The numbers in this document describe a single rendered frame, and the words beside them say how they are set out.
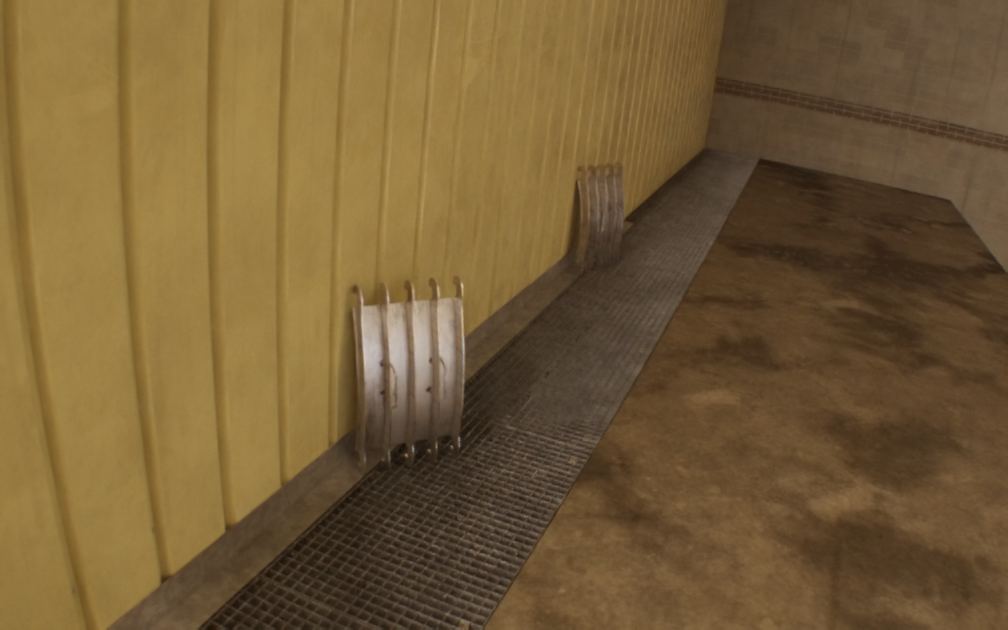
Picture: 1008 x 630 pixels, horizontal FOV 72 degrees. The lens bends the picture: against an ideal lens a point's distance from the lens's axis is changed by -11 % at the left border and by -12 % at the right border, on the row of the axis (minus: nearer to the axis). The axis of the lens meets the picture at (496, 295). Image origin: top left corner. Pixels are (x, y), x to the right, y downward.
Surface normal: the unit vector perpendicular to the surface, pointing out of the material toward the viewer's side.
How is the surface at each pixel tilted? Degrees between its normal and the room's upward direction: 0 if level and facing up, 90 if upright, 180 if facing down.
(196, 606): 0
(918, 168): 90
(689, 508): 0
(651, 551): 0
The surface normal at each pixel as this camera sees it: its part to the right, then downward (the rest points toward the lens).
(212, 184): -0.07, 0.36
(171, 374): 0.93, 0.20
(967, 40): -0.39, 0.30
